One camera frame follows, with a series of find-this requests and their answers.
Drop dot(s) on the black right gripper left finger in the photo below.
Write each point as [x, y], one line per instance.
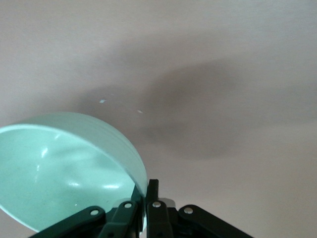
[119, 218]

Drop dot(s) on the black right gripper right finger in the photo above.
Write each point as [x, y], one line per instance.
[158, 218]

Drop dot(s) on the light green bowl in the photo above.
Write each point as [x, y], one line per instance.
[62, 171]

